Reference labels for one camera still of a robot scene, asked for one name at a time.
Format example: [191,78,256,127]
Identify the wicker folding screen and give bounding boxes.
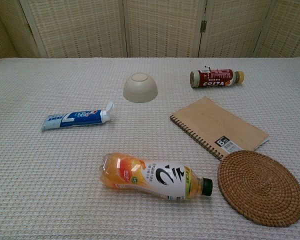
[0,0,300,59]

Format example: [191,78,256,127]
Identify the red Costa coffee bottle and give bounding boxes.
[189,65,246,89]

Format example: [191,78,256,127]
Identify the blue white toothpaste tube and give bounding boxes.
[41,101,115,132]

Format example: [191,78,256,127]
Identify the cream ceramic bowl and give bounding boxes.
[122,72,159,104]

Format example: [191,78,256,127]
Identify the kraft spiral notebook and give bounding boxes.
[169,96,270,161]

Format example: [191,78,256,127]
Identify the white woven tablecloth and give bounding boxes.
[0,56,300,240]

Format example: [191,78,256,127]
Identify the orange juice plastic bottle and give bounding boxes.
[99,152,214,202]

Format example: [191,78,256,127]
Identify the round woven rattan coaster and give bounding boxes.
[217,150,300,221]

